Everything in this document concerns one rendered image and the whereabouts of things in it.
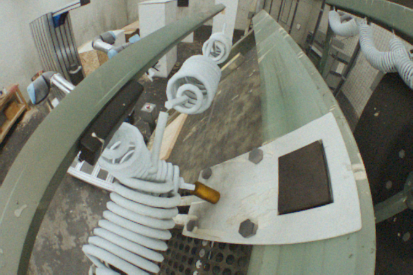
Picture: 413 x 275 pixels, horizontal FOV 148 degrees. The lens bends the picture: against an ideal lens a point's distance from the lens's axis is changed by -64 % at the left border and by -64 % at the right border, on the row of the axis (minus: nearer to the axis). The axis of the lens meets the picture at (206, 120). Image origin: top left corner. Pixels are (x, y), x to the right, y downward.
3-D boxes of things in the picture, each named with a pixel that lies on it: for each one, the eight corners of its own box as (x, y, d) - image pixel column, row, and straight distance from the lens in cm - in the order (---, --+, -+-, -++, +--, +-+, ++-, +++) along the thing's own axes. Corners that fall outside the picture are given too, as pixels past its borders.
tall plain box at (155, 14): (157, 61, 471) (154, -1, 427) (177, 62, 453) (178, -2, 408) (144, 77, 399) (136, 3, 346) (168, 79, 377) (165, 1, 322)
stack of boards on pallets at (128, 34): (137, 28, 908) (137, 20, 899) (155, 27, 864) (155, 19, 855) (110, 45, 710) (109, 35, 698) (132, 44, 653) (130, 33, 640)
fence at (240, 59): (162, 129, 146) (158, 127, 145) (244, 57, 88) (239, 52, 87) (160, 134, 143) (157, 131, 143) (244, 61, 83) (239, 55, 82)
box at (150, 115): (149, 114, 181) (145, 102, 170) (158, 116, 177) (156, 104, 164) (143, 122, 175) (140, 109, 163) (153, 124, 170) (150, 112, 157)
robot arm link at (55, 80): (56, 76, 130) (96, 103, 93) (45, 86, 128) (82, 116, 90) (52, 62, 125) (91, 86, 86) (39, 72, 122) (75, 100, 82)
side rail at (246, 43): (177, 115, 162) (168, 108, 161) (268, 36, 110) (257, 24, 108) (175, 119, 158) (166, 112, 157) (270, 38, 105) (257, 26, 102)
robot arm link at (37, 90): (81, 137, 132) (43, 73, 113) (69, 151, 130) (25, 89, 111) (74, 132, 142) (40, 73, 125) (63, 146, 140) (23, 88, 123)
